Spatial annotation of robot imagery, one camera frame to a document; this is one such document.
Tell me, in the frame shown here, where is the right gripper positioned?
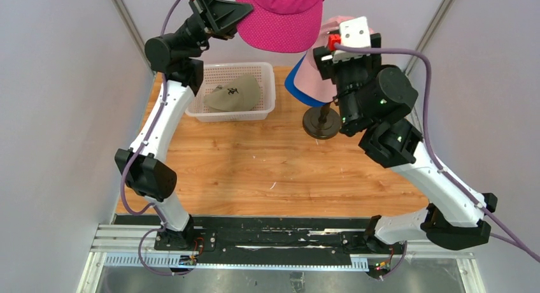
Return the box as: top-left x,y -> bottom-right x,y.
312,34 -> 379,132

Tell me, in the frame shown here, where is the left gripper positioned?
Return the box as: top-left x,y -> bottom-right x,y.
174,0 -> 253,61

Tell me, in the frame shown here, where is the light pink baseball cap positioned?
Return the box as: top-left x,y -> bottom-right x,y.
285,16 -> 353,107

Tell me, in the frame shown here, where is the magenta baseball cap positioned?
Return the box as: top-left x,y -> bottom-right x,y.
236,0 -> 325,54

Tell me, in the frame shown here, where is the blue baseball cap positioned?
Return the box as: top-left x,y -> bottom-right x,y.
284,54 -> 337,107

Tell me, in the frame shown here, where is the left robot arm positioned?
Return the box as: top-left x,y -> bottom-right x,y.
115,0 -> 253,250

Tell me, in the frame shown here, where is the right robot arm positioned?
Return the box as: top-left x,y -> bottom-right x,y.
313,31 -> 497,253

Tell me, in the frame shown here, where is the dark wooden mannequin stand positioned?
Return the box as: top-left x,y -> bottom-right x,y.
302,103 -> 341,140

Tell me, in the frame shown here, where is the white plastic basket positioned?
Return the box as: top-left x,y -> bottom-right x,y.
185,62 -> 276,122

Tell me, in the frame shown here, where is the khaki baseball cap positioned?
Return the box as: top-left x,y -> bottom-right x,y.
203,74 -> 262,112

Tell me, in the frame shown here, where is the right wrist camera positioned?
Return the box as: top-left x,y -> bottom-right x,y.
324,16 -> 371,64

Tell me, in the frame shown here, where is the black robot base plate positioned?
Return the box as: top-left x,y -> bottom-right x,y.
113,213 -> 418,267

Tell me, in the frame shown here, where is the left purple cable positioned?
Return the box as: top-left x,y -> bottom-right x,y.
120,0 -> 195,277

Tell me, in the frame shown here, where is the aluminium frame rail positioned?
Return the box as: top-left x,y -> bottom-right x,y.
90,225 -> 478,276

